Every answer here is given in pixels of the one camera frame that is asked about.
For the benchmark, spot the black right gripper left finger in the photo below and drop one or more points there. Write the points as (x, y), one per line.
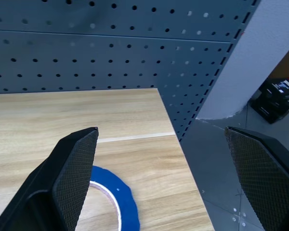
(69, 178)

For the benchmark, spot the black cardboard box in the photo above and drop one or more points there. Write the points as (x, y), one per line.
(277, 98)

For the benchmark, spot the grey perforated pegboard panel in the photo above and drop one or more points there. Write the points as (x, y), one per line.
(110, 53)

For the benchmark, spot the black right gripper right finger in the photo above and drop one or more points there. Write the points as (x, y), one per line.
(262, 173)

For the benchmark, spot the blue tape roll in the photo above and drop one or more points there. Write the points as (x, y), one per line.
(125, 199)

